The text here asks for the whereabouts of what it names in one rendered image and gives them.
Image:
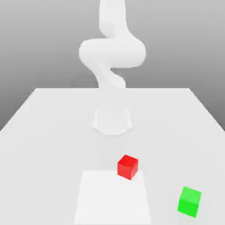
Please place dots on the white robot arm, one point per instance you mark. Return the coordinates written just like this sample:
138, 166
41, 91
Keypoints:
112, 52

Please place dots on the small red cube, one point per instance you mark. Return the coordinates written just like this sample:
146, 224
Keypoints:
127, 167

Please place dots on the small green cube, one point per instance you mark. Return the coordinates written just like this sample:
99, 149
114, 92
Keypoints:
189, 202

